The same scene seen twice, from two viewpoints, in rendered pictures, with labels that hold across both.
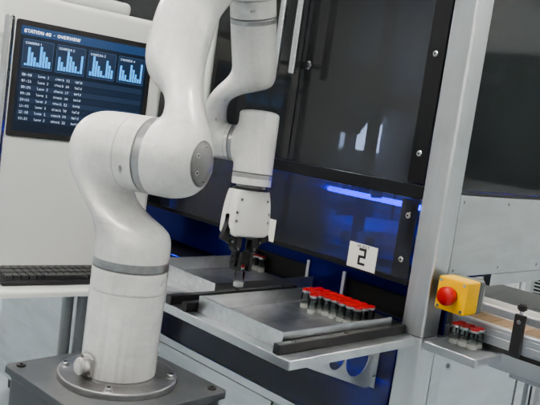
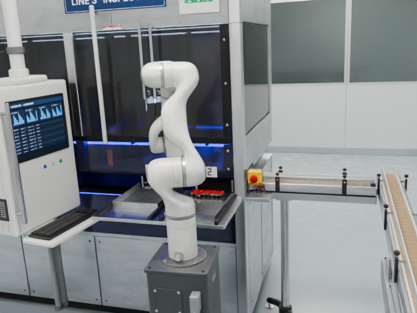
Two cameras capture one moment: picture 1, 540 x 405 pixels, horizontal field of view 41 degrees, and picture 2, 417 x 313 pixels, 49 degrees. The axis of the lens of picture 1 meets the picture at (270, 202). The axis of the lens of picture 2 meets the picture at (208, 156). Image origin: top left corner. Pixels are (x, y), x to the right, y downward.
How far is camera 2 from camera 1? 1.11 m
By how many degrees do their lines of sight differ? 29
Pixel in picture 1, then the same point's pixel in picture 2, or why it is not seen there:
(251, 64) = not seen: hidden behind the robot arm
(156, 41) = (172, 127)
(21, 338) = not seen: outside the picture
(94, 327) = (179, 242)
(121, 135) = (175, 169)
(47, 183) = (36, 181)
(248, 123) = not seen: hidden behind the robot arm
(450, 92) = (236, 99)
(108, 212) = (175, 199)
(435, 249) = (243, 162)
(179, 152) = (201, 169)
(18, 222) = (30, 205)
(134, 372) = (195, 252)
